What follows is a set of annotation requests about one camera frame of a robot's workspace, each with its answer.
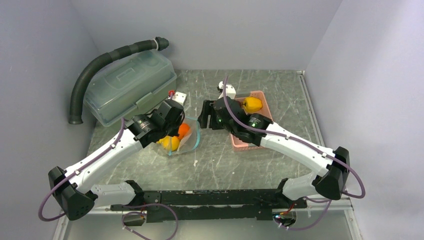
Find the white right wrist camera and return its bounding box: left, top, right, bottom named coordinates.
left=217, top=81, right=237, bottom=99

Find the orange fruit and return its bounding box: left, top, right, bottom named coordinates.
left=178, top=123, right=191, bottom=140

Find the pink plastic basket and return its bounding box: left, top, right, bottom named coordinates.
left=229, top=90, right=273, bottom=152

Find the grey green storage box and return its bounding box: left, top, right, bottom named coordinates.
left=84, top=50, right=177, bottom=127

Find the yellow mango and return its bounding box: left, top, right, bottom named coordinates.
left=156, top=138, right=165, bottom=144

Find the yellow bell pepper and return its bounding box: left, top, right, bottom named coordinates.
left=241, top=96, right=263, bottom=113

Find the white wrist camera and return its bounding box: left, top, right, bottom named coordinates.
left=217, top=81, right=237, bottom=99
left=168, top=90, right=187, bottom=106

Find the black corrugated hose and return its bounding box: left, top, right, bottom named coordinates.
left=68, top=36, right=170, bottom=125

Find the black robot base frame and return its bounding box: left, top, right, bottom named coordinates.
left=110, top=188, right=307, bottom=223

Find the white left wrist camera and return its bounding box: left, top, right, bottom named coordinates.
left=168, top=90, right=187, bottom=106

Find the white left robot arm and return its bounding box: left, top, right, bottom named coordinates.
left=48, top=99, right=185, bottom=221

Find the yellow lemon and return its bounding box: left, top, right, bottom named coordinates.
left=160, top=136, right=180, bottom=152

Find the aluminium rail frame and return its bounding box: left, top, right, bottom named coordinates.
left=52, top=188, right=362, bottom=240

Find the clear zip top bag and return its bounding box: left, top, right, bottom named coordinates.
left=156, top=117, right=200, bottom=156

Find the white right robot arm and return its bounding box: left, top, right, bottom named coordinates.
left=197, top=97, right=350, bottom=208

